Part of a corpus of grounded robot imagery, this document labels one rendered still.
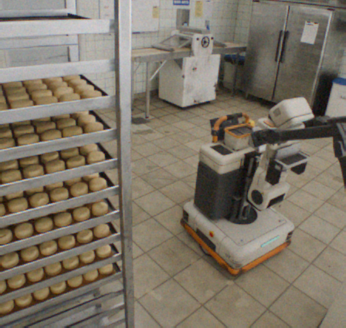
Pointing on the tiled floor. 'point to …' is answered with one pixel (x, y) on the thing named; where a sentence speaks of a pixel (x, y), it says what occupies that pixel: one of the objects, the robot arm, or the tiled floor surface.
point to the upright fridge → (266, 19)
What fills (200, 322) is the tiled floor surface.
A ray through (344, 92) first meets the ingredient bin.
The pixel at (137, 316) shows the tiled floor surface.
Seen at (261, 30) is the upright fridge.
